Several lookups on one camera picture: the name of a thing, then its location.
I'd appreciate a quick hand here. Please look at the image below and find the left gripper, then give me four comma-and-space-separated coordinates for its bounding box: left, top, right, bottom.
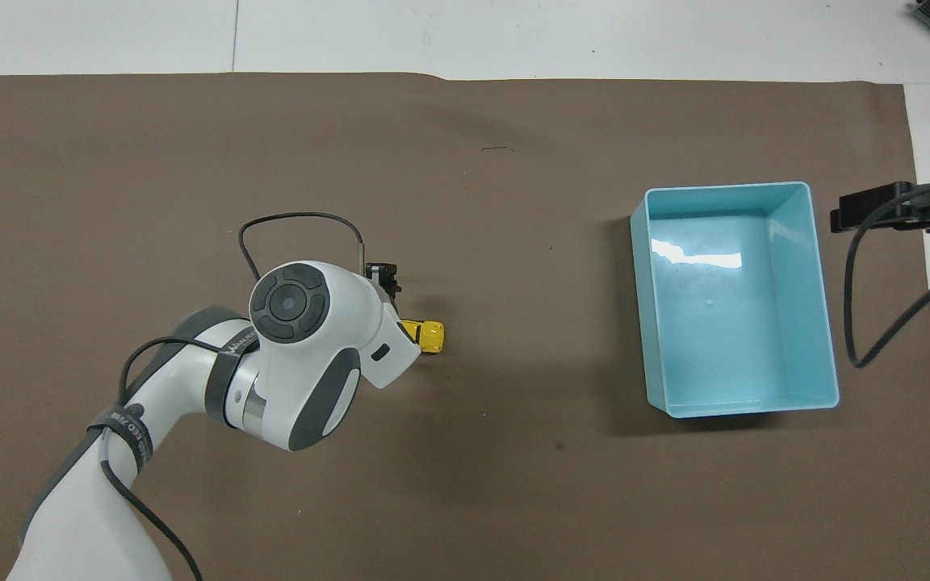
367, 261, 404, 299

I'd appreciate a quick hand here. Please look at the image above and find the light blue plastic bin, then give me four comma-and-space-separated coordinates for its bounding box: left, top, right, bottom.
629, 181, 841, 420

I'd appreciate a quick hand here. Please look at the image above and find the yellow toy beetle car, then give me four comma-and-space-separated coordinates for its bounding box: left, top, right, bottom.
399, 320, 446, 355

